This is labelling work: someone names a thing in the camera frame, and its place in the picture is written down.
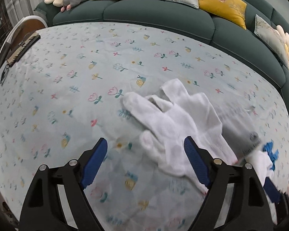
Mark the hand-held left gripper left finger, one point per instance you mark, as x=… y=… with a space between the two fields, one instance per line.
x=94 y=163

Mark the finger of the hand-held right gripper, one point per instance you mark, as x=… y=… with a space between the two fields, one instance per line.
x=272 y=190

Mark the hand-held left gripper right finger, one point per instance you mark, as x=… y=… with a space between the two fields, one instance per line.
x=197 y=163

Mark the white and blue wrapper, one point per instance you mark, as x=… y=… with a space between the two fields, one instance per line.
x=261 y=164

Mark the grey plastic packet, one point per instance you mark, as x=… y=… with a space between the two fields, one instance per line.
x=238 y=127

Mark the floral light blue tablecloth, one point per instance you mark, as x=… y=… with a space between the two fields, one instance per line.
x=62 y=115

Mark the white rimmed chair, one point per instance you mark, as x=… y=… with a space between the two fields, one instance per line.
x=29 y=27

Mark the teal sectional sofa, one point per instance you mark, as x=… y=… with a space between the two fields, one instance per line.
x=159 y=16

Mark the white sheer curtain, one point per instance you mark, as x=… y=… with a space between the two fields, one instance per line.
x=21 y=2

